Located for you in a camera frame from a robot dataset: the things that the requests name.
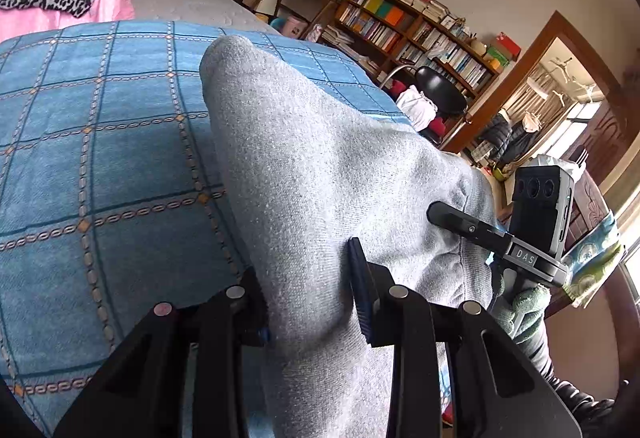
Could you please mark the green box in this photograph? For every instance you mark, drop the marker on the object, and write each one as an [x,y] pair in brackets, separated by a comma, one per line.
[496,58]

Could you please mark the white coat rack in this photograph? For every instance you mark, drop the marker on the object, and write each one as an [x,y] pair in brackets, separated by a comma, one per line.
[570,78]

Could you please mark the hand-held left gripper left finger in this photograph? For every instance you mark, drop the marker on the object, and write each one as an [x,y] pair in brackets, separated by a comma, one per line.
[250,310]

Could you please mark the white cloth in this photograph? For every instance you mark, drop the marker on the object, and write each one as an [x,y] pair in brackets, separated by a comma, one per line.
[415,105]

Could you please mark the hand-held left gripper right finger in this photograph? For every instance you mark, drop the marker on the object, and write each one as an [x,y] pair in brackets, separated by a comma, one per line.
[357,283]

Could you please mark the person's right hand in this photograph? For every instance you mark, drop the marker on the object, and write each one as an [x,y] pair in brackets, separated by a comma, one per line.
[527,318]

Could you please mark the red cloth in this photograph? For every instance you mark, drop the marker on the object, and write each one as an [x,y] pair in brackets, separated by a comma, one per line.
[435,125]

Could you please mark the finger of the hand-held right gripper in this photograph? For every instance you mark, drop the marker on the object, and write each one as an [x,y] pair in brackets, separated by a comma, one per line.
[465,225]

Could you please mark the black chair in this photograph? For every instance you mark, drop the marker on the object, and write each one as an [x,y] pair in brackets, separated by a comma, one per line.
[440,88]

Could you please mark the floral print cloth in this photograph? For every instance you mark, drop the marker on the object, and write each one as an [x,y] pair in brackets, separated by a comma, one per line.
[595,258]

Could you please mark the wooden bookshelf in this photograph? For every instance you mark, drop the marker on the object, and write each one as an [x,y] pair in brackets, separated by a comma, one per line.
[380,25]

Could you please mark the person's right forearm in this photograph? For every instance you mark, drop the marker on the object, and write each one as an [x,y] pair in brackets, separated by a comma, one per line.
[537,353]

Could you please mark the pink quilt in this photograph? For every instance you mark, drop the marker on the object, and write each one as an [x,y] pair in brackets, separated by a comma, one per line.
[112,3]

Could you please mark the red box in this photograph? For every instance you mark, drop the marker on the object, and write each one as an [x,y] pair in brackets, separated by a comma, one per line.
[507,45]

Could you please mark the dark hanging jacket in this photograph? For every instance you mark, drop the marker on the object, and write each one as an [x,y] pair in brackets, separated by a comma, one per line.
[500,140]

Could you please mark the blue checked bedspread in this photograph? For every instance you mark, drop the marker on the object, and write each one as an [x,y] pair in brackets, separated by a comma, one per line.
[100,168]

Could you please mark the white mattress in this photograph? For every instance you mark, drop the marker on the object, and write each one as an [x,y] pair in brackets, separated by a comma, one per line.
[190,3]

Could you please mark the wooden door frame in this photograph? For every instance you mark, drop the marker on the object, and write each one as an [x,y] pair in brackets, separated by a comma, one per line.
[525,63]

